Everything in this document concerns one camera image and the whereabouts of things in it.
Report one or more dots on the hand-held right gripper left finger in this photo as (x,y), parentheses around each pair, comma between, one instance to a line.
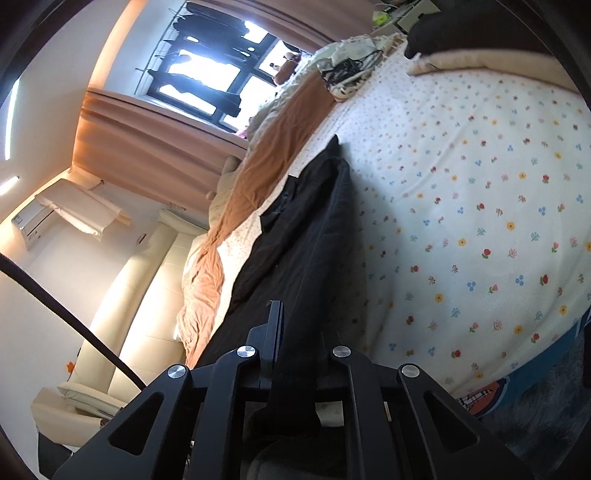
(278,337)

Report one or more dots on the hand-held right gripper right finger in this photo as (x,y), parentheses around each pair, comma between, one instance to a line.
(344,364)

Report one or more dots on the black button shirt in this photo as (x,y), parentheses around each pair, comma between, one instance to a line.
(304,240)

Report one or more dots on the dark hanging clothes cluster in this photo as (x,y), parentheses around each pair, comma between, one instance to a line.
(212,21)

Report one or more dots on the cream padded headboard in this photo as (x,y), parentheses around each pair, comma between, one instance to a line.
(147,295)

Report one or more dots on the orange blanket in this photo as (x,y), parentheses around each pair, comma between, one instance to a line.
(277,147)

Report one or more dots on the grey shaggy rug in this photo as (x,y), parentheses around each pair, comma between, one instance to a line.
(545,415)

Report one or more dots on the white floral bedsheet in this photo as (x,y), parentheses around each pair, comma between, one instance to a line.
(461,184)

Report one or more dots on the white hanging cloth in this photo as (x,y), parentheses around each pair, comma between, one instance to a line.
(83,212)

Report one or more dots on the wide pink curtain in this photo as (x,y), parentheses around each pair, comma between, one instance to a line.
(152,138)

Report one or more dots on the long black hanging garment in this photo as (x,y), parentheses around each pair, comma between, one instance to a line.
(203,99)

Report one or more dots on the brown plush toy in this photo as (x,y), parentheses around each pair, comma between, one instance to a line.
(285,69)

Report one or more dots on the white air conditioner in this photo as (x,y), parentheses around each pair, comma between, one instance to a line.
(34,221)

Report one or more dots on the black framed window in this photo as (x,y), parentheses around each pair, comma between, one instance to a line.
(203,69)

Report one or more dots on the cream tote bag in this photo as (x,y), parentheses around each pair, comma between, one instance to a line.
(355,50)

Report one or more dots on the short ceiling light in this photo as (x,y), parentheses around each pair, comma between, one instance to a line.
(8,185)

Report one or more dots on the narrow pink curtain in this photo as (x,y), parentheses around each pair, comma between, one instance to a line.
(295,23)

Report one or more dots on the green item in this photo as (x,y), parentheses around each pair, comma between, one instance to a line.
(381,17)

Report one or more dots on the ceiling strip light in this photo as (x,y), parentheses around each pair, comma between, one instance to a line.
(11,120)

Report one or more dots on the white nightstand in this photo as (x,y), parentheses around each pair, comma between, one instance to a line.
(411,11)

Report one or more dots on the folded black garment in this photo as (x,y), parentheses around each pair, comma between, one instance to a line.
(461,27)

